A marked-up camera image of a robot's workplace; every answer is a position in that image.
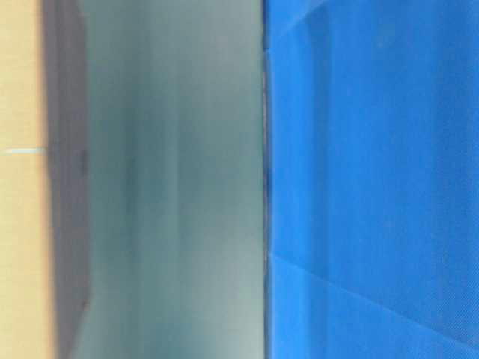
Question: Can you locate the brown polymaker cardboard box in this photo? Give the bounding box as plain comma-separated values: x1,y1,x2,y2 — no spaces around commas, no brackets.
1,1,90,358

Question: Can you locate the blue table cloth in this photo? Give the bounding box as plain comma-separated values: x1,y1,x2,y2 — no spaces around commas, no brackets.
265,1,478,358

